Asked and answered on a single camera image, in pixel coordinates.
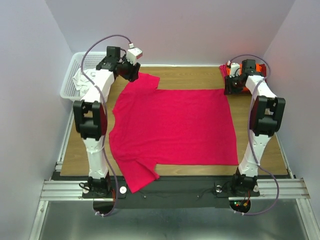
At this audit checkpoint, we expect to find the pink red t-shirt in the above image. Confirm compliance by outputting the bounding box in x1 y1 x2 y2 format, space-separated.
109 73 238 193

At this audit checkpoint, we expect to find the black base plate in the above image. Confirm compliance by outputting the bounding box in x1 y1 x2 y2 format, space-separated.
80 176 260 209

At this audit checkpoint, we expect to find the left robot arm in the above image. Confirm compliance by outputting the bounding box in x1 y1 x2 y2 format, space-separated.
73 43 143 199

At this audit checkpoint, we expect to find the white crumpled t-shirt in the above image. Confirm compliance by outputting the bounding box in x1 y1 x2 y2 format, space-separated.
72 68 96 98

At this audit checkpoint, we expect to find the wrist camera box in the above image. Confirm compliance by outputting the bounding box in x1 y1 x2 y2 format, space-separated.
126 43 143 65
226 60 241 77

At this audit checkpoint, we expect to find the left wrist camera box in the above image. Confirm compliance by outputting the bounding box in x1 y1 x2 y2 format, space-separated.
126 43 143 65

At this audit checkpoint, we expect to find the folded dark red t-shirt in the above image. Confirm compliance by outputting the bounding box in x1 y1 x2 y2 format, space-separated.
219 63 268 95

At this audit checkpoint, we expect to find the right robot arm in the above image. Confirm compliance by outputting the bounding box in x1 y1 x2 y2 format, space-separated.
224 59 286 195

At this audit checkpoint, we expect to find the folded orange t-shirt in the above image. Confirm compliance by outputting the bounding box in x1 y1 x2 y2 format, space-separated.
226 63 262 93

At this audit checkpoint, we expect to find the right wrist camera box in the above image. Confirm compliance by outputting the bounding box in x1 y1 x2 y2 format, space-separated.
226 60 241 77

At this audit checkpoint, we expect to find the white plastic basket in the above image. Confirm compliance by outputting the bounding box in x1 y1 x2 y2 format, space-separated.
60 51 106 101

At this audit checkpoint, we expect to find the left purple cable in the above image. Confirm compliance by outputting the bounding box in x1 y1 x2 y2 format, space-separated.
81 34 133 218

